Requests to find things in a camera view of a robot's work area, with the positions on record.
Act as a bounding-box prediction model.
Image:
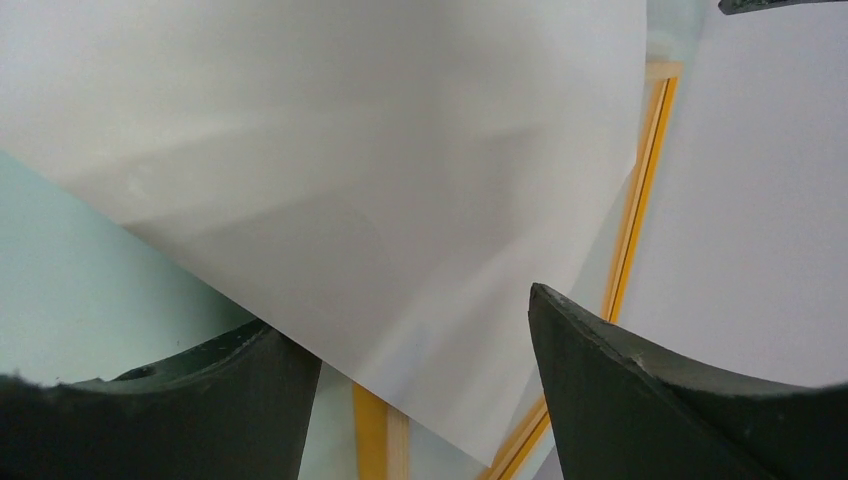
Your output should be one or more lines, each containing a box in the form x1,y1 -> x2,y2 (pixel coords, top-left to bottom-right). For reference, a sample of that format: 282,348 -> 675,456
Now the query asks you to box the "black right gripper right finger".
528,283 -> 847,479

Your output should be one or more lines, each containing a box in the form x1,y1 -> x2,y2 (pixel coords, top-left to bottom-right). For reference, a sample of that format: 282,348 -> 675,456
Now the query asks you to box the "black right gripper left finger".
1,320 -> 321,479

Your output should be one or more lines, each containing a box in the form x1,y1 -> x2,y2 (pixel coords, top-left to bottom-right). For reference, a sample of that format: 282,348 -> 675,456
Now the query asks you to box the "wooden picture frame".
352,61 -> 683,479

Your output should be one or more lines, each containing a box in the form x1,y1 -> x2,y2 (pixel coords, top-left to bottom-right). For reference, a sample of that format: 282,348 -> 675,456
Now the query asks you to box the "printed photo with white border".
1,1 -> 647,464

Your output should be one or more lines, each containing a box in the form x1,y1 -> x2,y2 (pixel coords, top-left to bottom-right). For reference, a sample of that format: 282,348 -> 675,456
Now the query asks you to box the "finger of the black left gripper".
718,0 -> 847,15

